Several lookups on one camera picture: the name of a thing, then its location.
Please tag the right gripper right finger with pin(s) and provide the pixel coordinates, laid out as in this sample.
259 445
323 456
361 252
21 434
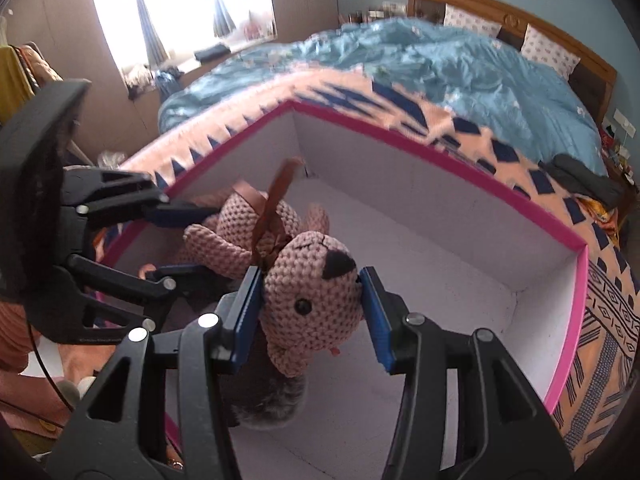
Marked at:
467 410

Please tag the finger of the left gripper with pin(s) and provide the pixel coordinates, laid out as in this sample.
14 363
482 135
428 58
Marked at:
106 197
158 289

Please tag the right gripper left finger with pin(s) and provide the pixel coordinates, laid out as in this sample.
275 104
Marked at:
118 430

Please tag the pink crochet teddy bear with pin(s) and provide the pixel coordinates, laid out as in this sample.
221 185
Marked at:
312 297

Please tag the grey fluffy plush toy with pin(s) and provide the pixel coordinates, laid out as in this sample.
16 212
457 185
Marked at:
258 396

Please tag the mustard knitted cardigan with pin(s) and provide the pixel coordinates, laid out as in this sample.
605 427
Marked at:
17 85

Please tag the blue striped curtain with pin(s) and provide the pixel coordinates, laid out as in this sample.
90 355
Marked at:
155 50

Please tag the orange navy patterned blanket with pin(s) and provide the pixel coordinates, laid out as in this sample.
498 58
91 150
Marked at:
463 226

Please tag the pink storage box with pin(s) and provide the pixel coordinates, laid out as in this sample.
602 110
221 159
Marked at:
347 425

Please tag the dark clothes on bed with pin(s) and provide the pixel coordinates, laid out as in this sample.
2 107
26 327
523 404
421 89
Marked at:
578 179

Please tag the blue floral duvet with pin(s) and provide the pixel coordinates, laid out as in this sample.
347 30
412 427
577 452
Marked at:
526 104

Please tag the right patterned pillow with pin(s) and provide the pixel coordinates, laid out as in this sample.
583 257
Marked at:
540 49

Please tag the patterned pillow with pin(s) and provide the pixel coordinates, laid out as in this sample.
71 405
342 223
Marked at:
540 49
459 18

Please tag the wooden headboard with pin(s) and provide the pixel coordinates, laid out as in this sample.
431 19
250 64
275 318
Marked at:
593 80

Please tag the left patterned pillow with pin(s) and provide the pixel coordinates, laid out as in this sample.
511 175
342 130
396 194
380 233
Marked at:
459 18

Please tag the black left camera box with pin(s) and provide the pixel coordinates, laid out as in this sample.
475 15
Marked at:
33 143

